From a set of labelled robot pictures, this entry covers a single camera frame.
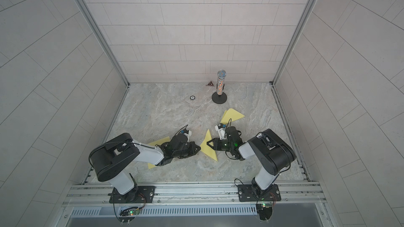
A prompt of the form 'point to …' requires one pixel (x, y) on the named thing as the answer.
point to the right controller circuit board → (265, 210)
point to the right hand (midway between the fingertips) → (209, 145)
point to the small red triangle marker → (210, 84)
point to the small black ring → (192, 97)
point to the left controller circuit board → (128, 215)
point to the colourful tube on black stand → (220, 97)
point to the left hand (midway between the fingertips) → (204, 149)
